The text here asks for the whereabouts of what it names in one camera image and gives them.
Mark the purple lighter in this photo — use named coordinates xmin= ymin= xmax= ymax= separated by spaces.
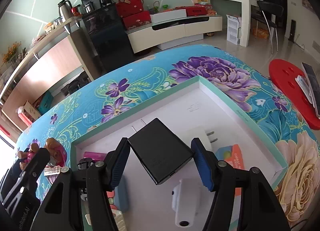
xmin=83 ymin=151 xmax=106 ymax=161

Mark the black toy car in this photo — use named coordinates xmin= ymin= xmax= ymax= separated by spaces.
xmin=75 ymin=158 xmax=94 ymax=201

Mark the orange blue carrot knife toy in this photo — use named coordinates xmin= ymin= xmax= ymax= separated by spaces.
xmin=215 ymin=144 xmax=245 ymax=195

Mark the white wrist device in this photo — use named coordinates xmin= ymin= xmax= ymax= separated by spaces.
xmin=171 ymin=178 xmax=200 ymax=228

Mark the black power adapter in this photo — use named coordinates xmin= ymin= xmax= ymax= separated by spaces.
xmin=129 ymin=118 xmax=194 ymax=185

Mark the white power adapter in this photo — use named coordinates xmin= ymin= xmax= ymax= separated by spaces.
xmin=182 ymin=126 xmax=217 ymax=151

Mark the white hair claw clip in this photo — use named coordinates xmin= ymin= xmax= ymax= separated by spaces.
xmin=111 ymin=208 xmax=127 ymax=231

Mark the small barcode card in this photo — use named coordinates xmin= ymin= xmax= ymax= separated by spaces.
xmin=43 ymin=166 xmax=61 ymax=176

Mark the red white paper bag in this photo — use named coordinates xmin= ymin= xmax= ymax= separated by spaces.
xmin=17 ymin=101 xmax=41 ymax=127

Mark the teal white box lid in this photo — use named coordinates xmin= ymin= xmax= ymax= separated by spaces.
xmin=70 ymin=76 xmax=287 ymax=230

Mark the wooden shelf cabinet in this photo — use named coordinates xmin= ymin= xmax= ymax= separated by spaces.
xmin=1 ymin=17 xmax=101 ymax=132

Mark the yellow flower bouquet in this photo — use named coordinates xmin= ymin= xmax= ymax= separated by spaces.
xmin=2 ymin=42 xmax=21 ymax=64

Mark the red plastic stool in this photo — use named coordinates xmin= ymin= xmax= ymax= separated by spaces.
xmin=268 ymin=59 xmax=319 ymax=130

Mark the black smartphone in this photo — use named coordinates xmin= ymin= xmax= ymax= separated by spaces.
xmin=302 ymin=63 xmax=320 ymax=118

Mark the cream tv stand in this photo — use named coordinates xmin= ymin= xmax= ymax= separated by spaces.
xmin=126 ymin=15 xmax=222 ymax=53

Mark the red gift box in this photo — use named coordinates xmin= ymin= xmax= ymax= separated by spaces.
xmin=123 ymin=11 xmax=151 ymax=30

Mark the black water dispenser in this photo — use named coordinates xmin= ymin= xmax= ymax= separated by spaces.
xmin=81 ymin=0 xmax=134 ymax=72

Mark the steel thermos jug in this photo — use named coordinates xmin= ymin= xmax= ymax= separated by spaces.
xmin=58 ymin=0 xmax=73 ymax=22

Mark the red gift bag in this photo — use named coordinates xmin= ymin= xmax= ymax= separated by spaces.
xmin=116 ymin=0 xmax=144 ymax=18

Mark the white flat box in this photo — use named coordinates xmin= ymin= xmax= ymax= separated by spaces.
xmin=150 ymin=9 xmax=187 ymax=24

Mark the white cardboard carton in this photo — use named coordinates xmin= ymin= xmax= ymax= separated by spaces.
xmin=226 ymin=14 xmax=241 ymax=45

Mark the black chair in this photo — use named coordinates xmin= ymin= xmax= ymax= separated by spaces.
xmin=251 ymin=0 xmax=284 ymax=54

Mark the white desk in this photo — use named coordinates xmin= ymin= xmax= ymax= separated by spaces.
xmin=210 ymin=0 xmax=258 ymax=47

